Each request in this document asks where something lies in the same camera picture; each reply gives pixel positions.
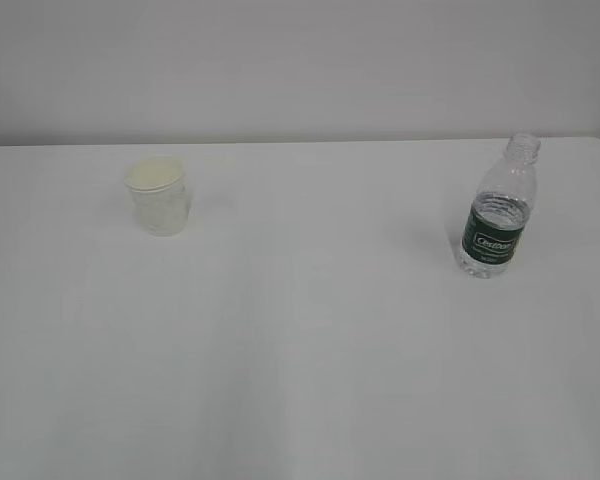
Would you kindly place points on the clear green-label water bottle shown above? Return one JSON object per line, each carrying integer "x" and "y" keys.
{"x": 500, "y": 209}

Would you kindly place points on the white paper cup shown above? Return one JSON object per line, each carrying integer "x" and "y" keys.
{"x": 157, "y": 186}

